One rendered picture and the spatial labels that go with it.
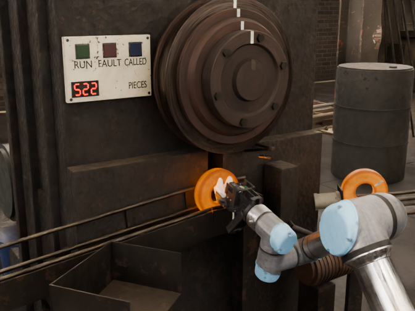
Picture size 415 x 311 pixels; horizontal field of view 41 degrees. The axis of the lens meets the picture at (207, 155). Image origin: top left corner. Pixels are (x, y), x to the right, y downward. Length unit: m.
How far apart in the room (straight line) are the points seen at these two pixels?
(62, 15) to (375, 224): 0.97
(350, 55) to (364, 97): 1.83
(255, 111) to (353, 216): 0.54
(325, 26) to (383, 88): 6.25
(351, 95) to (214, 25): 2.85
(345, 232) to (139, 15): 0.87
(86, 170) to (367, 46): 4.61
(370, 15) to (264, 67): 4.33
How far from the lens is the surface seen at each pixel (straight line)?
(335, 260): 1.95
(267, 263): 1.61
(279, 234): 1.54
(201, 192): 1.74
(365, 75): 4.32
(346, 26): 6.13
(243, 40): 1.60
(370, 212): 1.30
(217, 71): 1.55
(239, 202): 1.67
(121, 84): 1.66
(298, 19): 2.04
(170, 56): 1.57
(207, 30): 1.61
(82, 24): 1.62
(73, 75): 1.60
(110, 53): 1.63
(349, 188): 1.97
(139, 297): 1.48
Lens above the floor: 1.32
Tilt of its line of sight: 15 degrees down
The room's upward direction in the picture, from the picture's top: straight up
